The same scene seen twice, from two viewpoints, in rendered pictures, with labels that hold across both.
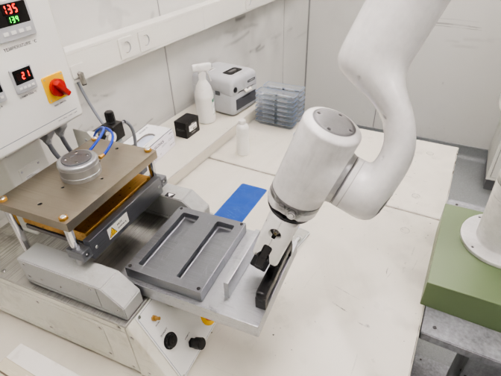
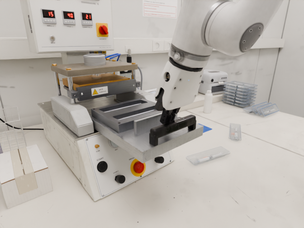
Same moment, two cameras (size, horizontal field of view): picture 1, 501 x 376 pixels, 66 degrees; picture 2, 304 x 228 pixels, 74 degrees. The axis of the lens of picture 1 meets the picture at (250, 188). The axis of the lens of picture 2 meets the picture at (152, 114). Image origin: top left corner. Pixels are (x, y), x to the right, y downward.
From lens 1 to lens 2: 0.39 m
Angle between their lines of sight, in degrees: 27
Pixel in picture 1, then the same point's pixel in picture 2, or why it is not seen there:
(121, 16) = (158, 32)
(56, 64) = (106, 19)
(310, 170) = (190, 6)
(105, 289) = (73, 112)
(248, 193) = not seen: hidden behind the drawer
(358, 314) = (248, 210)
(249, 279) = not seen: hidden behind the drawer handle
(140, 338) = (82, 152)
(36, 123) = (87, 43)
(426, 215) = not seen: outside the picture
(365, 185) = (230, 9)
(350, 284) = (249, 189)
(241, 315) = (136, 144)
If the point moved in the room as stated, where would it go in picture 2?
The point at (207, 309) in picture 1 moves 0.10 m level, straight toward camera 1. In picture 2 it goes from (119, 136) to (100, 158)
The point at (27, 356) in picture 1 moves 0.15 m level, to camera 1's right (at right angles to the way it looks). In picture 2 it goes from (34, 149) to (65, 159)
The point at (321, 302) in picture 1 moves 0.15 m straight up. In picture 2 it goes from (220, 192) to (226, 150)
